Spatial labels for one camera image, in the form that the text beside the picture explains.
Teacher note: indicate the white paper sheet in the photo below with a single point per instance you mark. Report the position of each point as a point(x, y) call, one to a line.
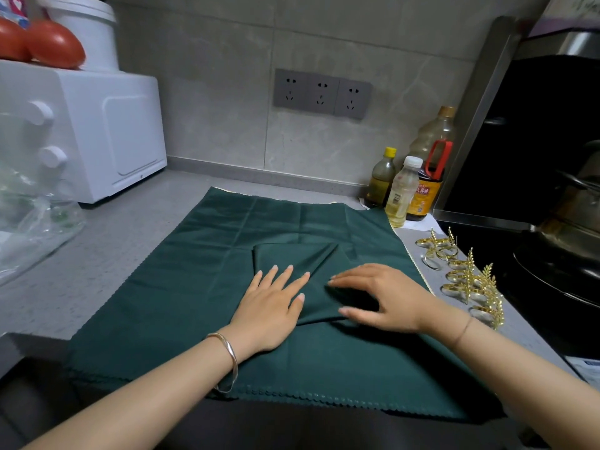
point(586, 368)

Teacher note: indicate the black wok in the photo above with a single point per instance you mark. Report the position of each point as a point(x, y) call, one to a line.
point(553, 271)

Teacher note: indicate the stainless steel pot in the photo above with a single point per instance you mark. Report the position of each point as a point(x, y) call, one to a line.
point(576, 215)

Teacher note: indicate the person's left forearm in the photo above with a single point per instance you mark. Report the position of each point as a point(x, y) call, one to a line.
point(150, 398)

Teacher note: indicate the yellow-capped oil bottle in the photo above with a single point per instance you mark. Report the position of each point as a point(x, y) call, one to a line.
point(379, 182)

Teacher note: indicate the white-capped clear bottle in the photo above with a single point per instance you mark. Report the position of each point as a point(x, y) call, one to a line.
point(402, 196)

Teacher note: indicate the person's left hand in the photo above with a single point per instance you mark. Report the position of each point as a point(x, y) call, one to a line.
point(265, 318)

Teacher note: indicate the grey wall socket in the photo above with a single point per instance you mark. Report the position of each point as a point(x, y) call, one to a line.
point(322, 93)
point(353, 99)
point(290, 88)

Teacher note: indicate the dark green cloth napkin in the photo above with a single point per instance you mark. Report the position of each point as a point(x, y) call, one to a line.
point(197, 276)

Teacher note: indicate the clear plastic bag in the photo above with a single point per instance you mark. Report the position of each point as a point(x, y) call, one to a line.
point(33, 229)

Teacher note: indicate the person's left thumb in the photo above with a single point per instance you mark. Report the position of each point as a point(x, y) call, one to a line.
point(296, 311)

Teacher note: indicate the row of gold napkin rings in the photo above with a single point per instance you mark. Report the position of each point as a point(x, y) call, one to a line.
point(468, 278)

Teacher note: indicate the pink printed packet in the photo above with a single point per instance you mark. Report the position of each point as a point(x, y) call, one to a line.
point(13, 8)

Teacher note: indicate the white microwave oven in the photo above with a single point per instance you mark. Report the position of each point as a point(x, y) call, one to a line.
point(103, 126)

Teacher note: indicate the person's left little finger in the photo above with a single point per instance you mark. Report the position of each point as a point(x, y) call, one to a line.
point(254, 282)

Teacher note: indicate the person's right hand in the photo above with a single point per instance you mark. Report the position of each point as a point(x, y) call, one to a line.
point(398, 304)

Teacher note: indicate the person's right thumb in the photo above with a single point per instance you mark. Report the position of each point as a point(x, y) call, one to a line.
point(358, 315)

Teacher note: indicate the black stove top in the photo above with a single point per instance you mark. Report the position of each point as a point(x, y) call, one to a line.
point(553, 323)

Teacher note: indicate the red tomato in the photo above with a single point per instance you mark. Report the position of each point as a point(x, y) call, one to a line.
point(55, 44)
point(10, 42)

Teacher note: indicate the white plastic bucket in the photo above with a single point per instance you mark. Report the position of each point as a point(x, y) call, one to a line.
point(91, 32)

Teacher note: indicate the person's right forearm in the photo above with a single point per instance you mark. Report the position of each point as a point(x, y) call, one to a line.
point(520, 379)

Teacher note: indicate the person's left middle finger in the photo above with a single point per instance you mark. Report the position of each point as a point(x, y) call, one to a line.
point(284, 278)

